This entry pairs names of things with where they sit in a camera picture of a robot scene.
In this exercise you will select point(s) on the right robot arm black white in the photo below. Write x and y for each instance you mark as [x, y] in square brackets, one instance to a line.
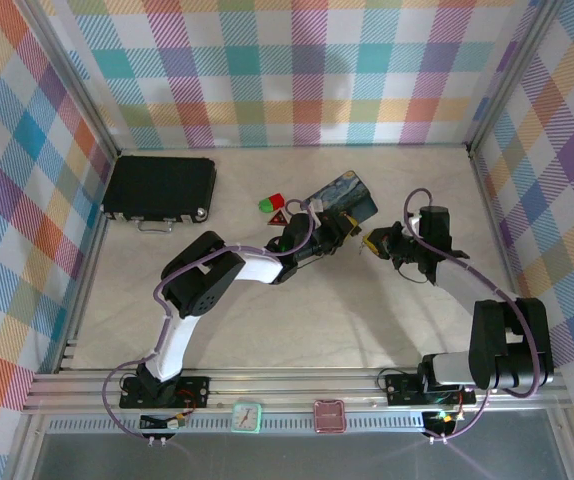
[507, 345]

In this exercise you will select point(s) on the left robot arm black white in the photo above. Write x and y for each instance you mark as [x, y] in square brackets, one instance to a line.
[202, 280]

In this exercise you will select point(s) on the red triangle block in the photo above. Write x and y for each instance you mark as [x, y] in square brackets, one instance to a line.
[277, 220]

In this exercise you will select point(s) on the red green toy block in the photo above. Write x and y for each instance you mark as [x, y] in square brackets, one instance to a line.
[272, 201]

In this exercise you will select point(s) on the black carrying case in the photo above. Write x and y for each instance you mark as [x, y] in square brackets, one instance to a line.
[159, 187]

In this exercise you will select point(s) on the pink square timer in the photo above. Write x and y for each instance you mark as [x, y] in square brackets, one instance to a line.
[329, 416]

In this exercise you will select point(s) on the mint green clock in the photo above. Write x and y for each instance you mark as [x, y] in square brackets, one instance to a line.
[246, 417]

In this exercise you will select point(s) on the clear acrylic panel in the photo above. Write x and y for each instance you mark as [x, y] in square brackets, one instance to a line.
[287, 455]

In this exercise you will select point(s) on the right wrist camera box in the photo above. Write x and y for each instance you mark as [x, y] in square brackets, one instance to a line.
[414, 222]

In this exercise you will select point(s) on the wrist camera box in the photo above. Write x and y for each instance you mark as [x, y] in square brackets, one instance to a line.
[315, 205]
[414, 222]

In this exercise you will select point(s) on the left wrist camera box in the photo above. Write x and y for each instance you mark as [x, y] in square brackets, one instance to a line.
[315, 205]

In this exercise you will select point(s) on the aluminium side rail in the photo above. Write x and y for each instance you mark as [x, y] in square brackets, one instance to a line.
[497, 225]
[94, 245]

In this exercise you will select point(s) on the aluminium rear rail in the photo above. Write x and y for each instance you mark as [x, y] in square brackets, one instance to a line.
[292, 147]

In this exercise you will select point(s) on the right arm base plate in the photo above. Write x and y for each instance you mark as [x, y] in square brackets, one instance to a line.
[402, 390]

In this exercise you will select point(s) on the aluminium mounting rail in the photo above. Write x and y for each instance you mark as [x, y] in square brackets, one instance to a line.
[287, 390]

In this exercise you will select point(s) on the aluminium frame post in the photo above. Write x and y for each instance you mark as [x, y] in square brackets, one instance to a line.
[69, 75]
[512, 75]

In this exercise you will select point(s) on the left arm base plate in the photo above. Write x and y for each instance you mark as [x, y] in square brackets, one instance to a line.
[194, 392]

